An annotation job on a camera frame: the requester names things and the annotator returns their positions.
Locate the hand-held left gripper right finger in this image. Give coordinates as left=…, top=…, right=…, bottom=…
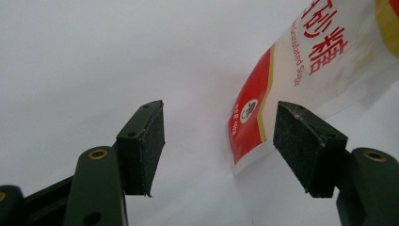
left=272, top=101, right=349, bottom=200

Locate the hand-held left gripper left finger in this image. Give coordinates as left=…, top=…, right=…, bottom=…
left=116, top=99, right=167, bottom=198

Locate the red and white sugar bag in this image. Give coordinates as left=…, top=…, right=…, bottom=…
left=227, top=0, right=399, bottom=177

